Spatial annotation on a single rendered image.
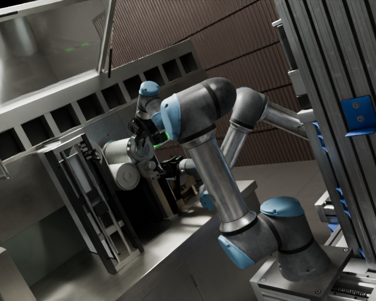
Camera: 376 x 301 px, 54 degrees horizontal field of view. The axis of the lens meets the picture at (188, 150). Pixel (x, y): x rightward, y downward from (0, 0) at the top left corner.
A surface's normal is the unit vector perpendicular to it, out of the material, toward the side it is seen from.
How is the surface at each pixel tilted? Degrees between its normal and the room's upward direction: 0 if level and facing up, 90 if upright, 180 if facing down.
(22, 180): 90
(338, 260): 0
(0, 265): 90
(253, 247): 84
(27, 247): 90
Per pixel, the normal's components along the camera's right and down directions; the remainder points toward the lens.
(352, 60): -0.66, 0.44
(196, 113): 0.31, 0.00
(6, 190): 0.62, -0.09
